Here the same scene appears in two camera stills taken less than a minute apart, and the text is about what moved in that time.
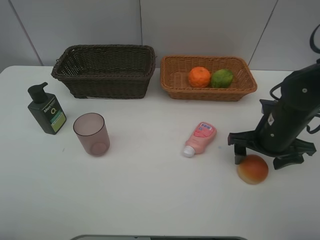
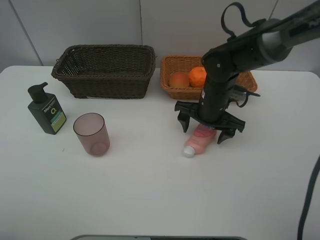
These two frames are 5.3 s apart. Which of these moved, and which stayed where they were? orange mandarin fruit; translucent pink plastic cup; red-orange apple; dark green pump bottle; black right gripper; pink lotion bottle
Moved: black right gripper; red-orange apple
Stayed: pink lotion bottle; translucent pink plastic cup; orange mandarin fruit; dark green pump bottle
